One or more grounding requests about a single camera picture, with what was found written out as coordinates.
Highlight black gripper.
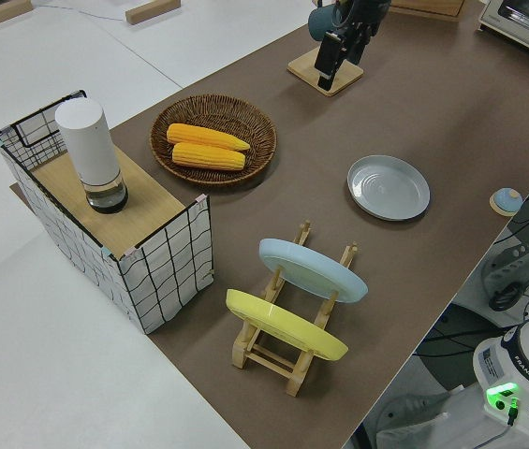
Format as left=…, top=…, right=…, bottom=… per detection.
left=316, top=21, right=369, bottom=92

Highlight gray round plate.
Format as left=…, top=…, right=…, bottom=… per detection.
left=346, top=154, right=432, bottom=223

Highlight light blue plate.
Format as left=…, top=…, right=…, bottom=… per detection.
left=258, top=238, right=369, bottom=305

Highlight yellow plate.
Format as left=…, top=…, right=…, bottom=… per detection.
left=225, top=288, right=350, bottom=362

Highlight wooden plate rack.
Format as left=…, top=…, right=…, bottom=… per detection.
left=230, top=219, right=360, bottom=398

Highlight wooden mug tree stand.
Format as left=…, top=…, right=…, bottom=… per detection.
left=287, top=0, right=364, bottom=98

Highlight dark teal mug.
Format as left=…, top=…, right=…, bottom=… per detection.
left=308, top=4, right=341, bottom=42

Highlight wooden drawer cabinet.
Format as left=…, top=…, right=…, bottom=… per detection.
left=388, top=0, right=466, bottom=19

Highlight yellow corn cob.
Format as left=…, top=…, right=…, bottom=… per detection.
left=170, top=142, right=247, bottom=172
left=166, top=123, right=252, bottom=152

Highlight brown wicker basket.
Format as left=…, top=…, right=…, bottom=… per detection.
left=150, top=94, right=278, bottom=188

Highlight white toaster oven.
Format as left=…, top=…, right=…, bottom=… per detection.
left=477, top=0, right=529, bottom=65

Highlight wooden board shelf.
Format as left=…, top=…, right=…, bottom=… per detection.
left=29, top=148, right=185, bottom=258

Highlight white cylindrical electric grinder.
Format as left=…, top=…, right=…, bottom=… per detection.
left=54, top=96, right=129, bottom=215

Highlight brown box with wire rack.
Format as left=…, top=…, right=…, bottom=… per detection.
left=0, top=89, right=213, bottom=336

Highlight thin gray cable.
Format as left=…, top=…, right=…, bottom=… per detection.
left=34, top=3, right=127, bottom=22

